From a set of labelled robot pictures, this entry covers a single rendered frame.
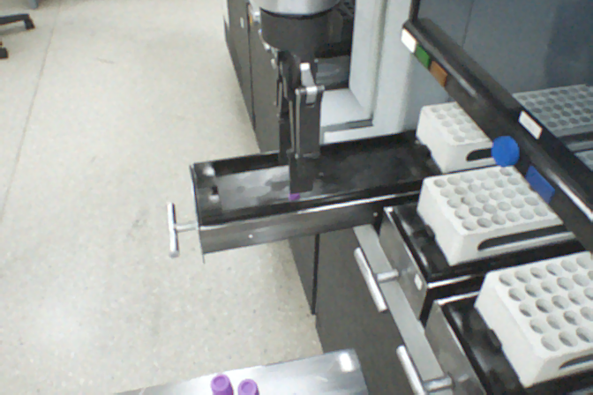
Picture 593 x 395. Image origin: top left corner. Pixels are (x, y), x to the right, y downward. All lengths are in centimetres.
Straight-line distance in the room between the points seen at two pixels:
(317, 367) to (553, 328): 23
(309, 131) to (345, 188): 19
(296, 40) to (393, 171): 31
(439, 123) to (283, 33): 33
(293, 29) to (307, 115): 9
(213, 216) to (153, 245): 111
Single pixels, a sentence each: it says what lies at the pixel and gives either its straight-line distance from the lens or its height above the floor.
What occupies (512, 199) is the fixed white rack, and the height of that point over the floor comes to 86.
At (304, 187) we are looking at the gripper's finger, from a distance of 63.
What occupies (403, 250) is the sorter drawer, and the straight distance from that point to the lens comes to 65.
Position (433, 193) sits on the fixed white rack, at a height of 87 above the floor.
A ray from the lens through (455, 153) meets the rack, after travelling 73.
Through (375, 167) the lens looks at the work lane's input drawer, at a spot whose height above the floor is 80.
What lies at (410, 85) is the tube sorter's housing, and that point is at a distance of 79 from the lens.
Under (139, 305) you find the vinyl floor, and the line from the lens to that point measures 162.
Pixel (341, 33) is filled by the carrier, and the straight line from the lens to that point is 102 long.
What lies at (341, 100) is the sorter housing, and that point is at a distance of 102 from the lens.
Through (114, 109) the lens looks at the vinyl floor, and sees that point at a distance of 246.
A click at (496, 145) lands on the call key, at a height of 98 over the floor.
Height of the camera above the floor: 128
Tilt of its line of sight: 41 degrees down
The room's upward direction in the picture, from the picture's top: straight up
